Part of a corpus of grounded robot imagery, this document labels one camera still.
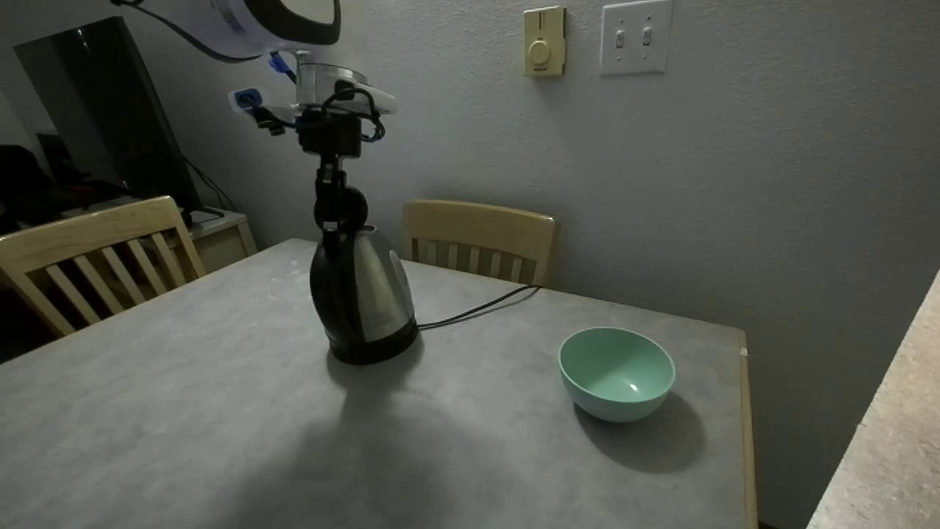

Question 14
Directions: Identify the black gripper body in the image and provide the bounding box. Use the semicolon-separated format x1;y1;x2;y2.
295;101;365;162

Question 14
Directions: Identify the teal ceramic bowl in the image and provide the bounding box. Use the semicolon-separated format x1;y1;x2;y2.
555;322;680;426

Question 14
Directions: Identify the grey speckled countertop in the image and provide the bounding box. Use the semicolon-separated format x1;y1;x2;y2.
805;273;940;529

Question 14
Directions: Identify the stainless steel electric kettle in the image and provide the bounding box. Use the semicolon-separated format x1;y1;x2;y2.
308;184;424;366

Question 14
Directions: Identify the light wooden slat-back chair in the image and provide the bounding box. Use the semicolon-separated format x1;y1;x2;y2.
0;191;208;341
401;195;561;288

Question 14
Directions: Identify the small beige side table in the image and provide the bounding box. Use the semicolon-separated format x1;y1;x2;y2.
186;203;258;275

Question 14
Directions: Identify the white double light switch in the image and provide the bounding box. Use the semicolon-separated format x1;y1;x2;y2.
597;0;677;78

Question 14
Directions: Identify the beige wall dial control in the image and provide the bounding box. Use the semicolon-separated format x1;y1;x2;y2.
521;2;570;78

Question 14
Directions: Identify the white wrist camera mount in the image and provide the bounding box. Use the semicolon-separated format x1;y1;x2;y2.
229;50;401;113

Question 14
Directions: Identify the black kettle power cord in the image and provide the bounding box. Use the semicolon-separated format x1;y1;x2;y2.
414;279;545;331

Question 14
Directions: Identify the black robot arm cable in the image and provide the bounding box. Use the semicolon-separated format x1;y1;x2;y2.
111;0;268;63

